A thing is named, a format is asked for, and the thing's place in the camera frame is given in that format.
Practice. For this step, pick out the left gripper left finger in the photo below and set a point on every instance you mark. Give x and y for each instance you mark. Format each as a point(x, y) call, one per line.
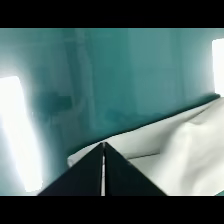
point(83, 180)

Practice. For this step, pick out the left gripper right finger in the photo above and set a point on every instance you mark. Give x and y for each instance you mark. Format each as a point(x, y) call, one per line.
point(126, 180)

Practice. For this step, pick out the white shirt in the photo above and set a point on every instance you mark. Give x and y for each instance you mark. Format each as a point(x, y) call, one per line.
point(186, 156)

